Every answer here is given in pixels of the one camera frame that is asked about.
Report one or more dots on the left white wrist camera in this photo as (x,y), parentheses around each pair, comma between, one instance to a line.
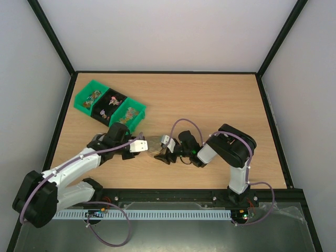
(138,146)

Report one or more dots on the metal candy scoop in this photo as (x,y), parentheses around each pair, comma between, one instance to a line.
(98,136)

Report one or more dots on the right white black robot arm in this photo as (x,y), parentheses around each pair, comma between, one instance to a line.
(233,146)

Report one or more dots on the light blue cable duct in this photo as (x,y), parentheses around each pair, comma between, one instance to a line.
(145,215)

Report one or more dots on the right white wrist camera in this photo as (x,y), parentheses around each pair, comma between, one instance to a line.
(168,143)

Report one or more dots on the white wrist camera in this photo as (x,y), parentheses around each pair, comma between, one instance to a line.
(138,146)
(168,143)

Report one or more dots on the green bin of sticks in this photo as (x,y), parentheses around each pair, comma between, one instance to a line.
(88,96)

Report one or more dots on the black bin of lollipops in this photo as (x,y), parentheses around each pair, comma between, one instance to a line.
(106,105)

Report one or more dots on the white jar lid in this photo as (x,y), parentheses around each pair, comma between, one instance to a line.
(154,145)

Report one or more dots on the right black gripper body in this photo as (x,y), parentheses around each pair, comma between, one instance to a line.
(182,150)

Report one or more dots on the green bin of gummies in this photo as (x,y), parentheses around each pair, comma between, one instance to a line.
(130,113)

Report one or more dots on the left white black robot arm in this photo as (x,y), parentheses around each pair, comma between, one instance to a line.
(42,195)

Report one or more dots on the black aluminium frame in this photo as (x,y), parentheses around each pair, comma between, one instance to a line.
(289,194)

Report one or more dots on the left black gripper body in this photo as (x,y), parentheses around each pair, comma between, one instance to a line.
(129,156)

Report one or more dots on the metal front tray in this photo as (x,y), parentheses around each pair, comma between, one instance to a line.
(281,227)

